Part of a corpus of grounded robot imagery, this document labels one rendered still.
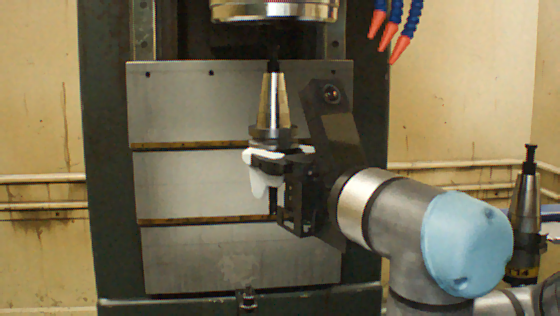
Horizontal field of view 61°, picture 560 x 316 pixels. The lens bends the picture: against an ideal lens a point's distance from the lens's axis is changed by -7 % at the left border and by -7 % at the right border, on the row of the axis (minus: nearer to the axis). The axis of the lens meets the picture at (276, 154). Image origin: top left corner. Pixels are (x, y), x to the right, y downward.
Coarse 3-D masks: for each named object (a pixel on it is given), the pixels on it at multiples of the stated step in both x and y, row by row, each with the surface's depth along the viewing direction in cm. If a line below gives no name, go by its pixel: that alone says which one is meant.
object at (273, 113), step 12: (264, 84) 63; (276, 84) 63; (264, 96) 63; (276, 96) 63; (264, 108) 63; (276, 108) 63; (288, 108) 64; (264, 120) 63; (276, 120) 63; (288, 120) 64
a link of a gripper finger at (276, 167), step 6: (252, 156) 60; (258, 156) 59; (252, 162) 61; (258, 162) 58; (264, 162) 57; (270, 162) 56; (276, 162) 56; (282, 162) 56; (264, 168) 57; (270, 168) 56; (276, 168) 56; (282, 168) 55; (288, 168) 55; (270, 174) 56; (276, 174) 56
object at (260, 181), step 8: (248, 152) 62; (256, 152) 61; (264, 152) 61; (248, 160) 62; (256, 168) 62; (256, 176) 62; (264, 176) 61; (272, 176) 60; (280, 176) 59; (256, 184) 62; (264, 184) 61; (272, 184) 60; (280, 184) 59; (256, 192) 62; (264, 192) 61
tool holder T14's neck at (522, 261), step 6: (516, 258) 57; (522, 258) 57; (528, 258) 57; (534, 258) 57; (510, 264) 58; (516, 264) 58; (522, 264) 57; (528, 264) 57; (534, 264) 57; (534, 276) 58
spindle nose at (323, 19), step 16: (224, 0) 57; (240, 0) 55; (256, 0) 55; (272, 0) 54; (288, 0) 55; (304, 0) 55; (320, 0) 56; (336, 0) 59; (224, 16) 57; (240, 16) 56; (256, 16) 55; (272, 16) 55; (288, 16) 55; (304, 16) 56; (320, 16) 57; (336, 16) 61
